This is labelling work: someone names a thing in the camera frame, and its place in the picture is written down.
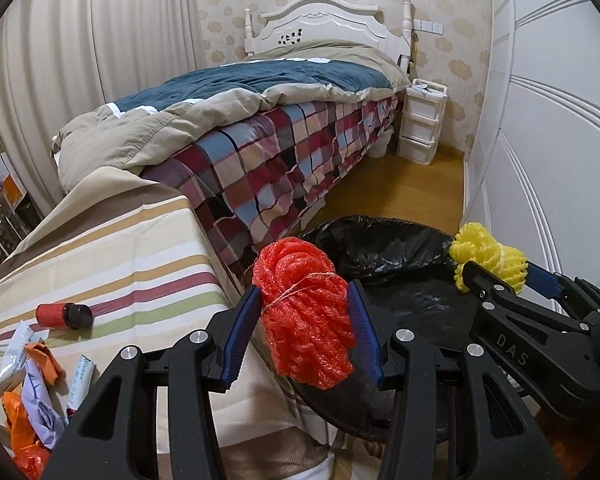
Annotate white wardrobe doors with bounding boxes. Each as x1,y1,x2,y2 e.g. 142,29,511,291
464,0,600,288

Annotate beige curtain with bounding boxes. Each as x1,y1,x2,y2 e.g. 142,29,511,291
0,0,204,214

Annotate yellow foam net roll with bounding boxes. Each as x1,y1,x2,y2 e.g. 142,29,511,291
449,222,529,294

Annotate orange-red foam net roll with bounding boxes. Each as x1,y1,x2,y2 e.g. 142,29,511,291
252,237,356,390

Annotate beige and blue duvet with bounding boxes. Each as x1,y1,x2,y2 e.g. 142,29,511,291
53,39,410,192

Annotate red label bottle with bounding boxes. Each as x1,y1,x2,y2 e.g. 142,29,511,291
35,302,94,330

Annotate teal white tube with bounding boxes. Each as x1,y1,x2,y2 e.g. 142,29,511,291
66,354,95,418

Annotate plaid bed sheet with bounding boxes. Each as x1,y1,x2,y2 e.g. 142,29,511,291
142,96,400,278

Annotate black trash bag bin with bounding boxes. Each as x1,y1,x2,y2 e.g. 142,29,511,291
291,216,479,443

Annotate orange plastic wrapper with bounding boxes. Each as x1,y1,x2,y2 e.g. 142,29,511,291
2,391,50,480

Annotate white plastic drawer unit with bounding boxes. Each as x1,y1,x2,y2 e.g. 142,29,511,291
396,78,448,165

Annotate white wall switch panel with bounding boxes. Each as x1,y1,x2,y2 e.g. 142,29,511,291
413,18,444,36

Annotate striped bed sheet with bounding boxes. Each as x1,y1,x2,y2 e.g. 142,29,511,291
0,164,382,480

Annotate small orange white box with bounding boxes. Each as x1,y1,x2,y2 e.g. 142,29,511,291
0,152,27,209

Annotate lavender paper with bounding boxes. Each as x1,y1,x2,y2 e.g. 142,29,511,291
21,359,66,450

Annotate white wooden headboard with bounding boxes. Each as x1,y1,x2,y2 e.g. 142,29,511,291
245,0,414,68

